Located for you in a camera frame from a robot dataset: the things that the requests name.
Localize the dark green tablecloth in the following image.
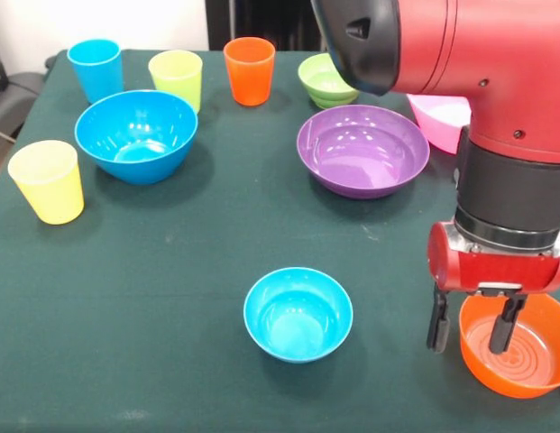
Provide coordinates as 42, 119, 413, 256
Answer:
0, 48, 560, 433

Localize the blue plastic cup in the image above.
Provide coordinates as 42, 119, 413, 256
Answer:
66, 38, 125, 105

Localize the purple plastic bowl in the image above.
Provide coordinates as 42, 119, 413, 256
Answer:
296, 104, 431, 200

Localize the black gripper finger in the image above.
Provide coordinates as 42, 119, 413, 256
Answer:
488, 295, 528, 356
426, 283, 452, 354

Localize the black chair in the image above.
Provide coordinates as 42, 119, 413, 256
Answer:
0, 31, 53, 141

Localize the small blue plastic bowl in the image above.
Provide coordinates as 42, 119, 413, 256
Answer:
243, 266, 354, 364

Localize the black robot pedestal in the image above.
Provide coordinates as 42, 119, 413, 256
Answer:
207, 0, 326, 51

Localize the lime green plastic cup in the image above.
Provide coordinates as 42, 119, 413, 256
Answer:
147, 49, 204, 115

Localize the orange plastic bowl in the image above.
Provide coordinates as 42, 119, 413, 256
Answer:
458, 292, 560, 401

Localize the orange plastic cup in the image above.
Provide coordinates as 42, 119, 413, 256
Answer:
223, 36, 277, 107

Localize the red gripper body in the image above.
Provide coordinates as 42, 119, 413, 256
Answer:
426, 221, 560, 298

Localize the large pink plastic bowl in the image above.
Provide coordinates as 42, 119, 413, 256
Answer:
405, 93, 473, 155

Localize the small green plastic bowl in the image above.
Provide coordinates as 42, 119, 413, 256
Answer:
297, 52, 361, 110

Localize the large blue plastic bowl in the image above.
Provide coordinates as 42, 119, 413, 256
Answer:
74, 89, 199, 186

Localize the yellow plastic cup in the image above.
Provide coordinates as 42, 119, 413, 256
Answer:
7, 139, 86, 226

